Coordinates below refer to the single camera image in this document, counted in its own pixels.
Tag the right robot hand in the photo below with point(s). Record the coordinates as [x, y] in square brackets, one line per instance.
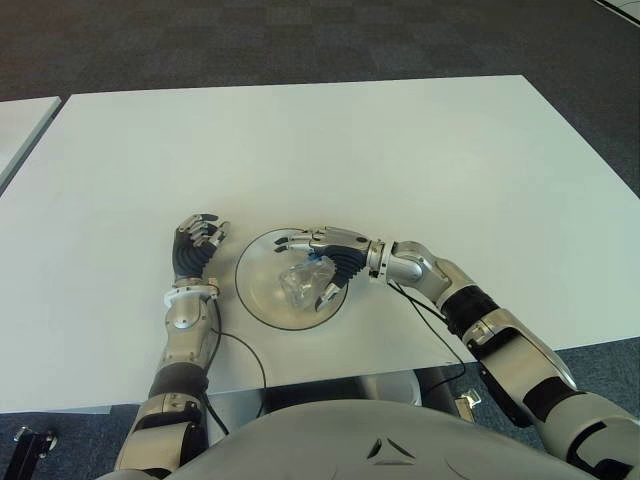
[347, 260]

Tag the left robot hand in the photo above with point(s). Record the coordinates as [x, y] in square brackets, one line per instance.
[192, 255]

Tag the clear plastic water bottle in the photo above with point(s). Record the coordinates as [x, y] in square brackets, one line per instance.
[300, 282]

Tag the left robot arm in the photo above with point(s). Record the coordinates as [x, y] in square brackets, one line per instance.
[182, 325]

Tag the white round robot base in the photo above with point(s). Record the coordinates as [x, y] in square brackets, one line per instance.
[395, 387]

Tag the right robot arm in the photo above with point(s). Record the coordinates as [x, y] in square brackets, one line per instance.
[500, 330]

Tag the white plate black rim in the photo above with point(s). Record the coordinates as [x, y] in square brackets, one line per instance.
[255, 280]

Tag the dark table leg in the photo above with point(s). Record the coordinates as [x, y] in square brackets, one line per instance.
[431, 397]

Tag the grey robot torso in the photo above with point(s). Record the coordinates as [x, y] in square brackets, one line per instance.
[350, 440]

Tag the white side table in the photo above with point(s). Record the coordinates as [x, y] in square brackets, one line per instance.
[20, 125]

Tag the black wheeled stand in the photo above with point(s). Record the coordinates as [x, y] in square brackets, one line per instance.
[30, 450]

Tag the white furniture edge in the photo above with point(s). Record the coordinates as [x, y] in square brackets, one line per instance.
[627, 4]

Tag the metal table foot bracket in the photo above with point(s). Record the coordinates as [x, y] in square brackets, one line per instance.
[467, 401]

